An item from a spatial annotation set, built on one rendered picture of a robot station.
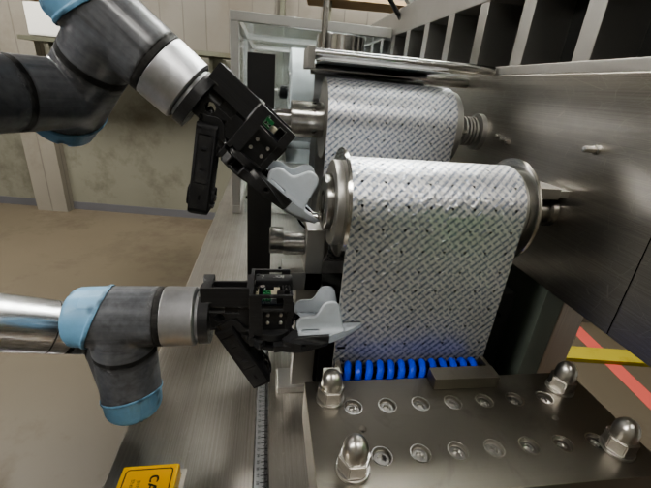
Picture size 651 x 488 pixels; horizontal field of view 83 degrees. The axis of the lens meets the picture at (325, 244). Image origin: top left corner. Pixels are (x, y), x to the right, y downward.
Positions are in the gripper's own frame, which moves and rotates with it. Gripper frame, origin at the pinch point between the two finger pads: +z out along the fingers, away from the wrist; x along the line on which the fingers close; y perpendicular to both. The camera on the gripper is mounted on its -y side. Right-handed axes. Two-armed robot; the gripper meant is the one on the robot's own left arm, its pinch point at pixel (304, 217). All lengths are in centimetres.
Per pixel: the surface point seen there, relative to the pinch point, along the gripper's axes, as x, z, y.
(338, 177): -3.6, -1.5, 7.2
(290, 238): 2.6, 1.4, -4.4
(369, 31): 96, 0, 46
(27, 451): 66, 6, -155
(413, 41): 79, 10, 49
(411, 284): -6.2, 15.4, 3.8
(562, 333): 7, 59, 15
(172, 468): -13.1, 6.8, -33.9
